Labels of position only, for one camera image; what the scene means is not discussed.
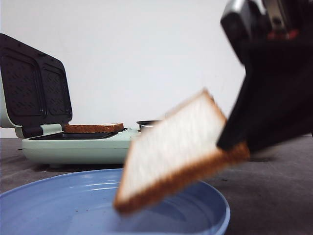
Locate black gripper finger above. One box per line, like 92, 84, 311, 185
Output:
217, 45, 313, 152

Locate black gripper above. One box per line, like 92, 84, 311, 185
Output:
220, 0, 313, 64

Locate white bread slice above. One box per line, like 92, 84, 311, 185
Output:
113, 90, 250, 214
64, 123, 124, 133

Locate breakfast maker hinged lid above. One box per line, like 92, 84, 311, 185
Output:
0, 34, 72, 139

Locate mint green breakfast maker base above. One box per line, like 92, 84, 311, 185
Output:
22, 128, 140, 168

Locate left silver control knob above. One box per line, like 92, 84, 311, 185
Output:
140, 124, 156, 133

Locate black round frying pan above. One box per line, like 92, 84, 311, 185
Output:
136, 120, 161, 130

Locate blue round plate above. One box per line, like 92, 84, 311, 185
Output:
0, 169, 230, 235

